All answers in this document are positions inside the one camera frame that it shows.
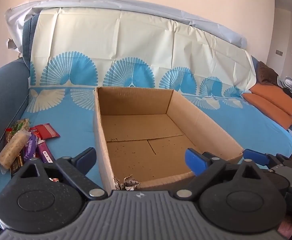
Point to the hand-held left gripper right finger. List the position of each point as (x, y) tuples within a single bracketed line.
[(196, 161)]

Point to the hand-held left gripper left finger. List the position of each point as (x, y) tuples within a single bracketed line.
[(86, 158)]

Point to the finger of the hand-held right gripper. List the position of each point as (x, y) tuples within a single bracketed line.
[(256, 157)]

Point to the plain red snack packet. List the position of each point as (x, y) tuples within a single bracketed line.
[(48, 131)]

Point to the purple chocolate bar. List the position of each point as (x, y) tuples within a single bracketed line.
[(31, 146)]

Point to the brown cardboard box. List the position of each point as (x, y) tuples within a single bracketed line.
[(141, 130)]

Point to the black snack packet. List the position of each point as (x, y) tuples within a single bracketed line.
[(17, 166)]

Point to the magenta packet with white label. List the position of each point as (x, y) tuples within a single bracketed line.
[(44, 155)]

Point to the blue and cream printed sheet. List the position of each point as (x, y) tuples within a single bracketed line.
[(211, 120)]

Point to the orange pillow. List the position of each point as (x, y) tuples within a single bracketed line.
[(273, 96), (266, 108)]

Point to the red packet with orange print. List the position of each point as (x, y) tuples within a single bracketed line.
[(34, 130)]

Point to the green rice crisp packet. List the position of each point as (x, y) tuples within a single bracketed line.
[(21, 125)]

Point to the beige cracker roll packet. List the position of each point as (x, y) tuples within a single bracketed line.
[(11, 151)]

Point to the pile of white grey clothes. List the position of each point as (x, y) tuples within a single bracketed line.
[(291, 86)]

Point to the brown cloth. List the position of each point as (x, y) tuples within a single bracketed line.
[(267, 72)]

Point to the grey plastic cover sheet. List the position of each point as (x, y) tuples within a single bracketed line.
[(111, 2)]

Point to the wall switch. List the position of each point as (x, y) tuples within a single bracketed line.
[(279, 52)]

